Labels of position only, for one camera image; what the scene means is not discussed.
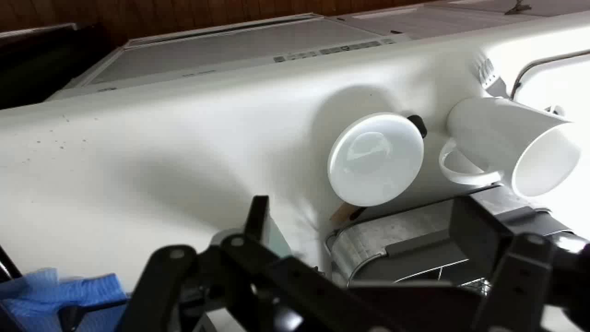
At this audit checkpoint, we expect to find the white ceramic mug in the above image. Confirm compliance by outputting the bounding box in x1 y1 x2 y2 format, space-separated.
438 98 582 200

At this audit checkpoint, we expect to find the metal dish rack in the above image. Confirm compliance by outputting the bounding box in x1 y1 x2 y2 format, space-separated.
324 187 562 284

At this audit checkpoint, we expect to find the white stove top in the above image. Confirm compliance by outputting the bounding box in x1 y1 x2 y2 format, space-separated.
53 0 590 100

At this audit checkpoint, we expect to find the blue cloth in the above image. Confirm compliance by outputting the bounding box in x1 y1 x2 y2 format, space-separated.
0 270 129 332

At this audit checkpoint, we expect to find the white plastic cup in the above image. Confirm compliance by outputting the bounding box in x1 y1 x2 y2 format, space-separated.
326 113 427 207

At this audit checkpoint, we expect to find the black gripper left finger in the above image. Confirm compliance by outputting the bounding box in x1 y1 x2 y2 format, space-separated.
116 194 370 332

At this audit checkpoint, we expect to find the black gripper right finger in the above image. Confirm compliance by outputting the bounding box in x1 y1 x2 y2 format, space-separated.
449 196 590 332

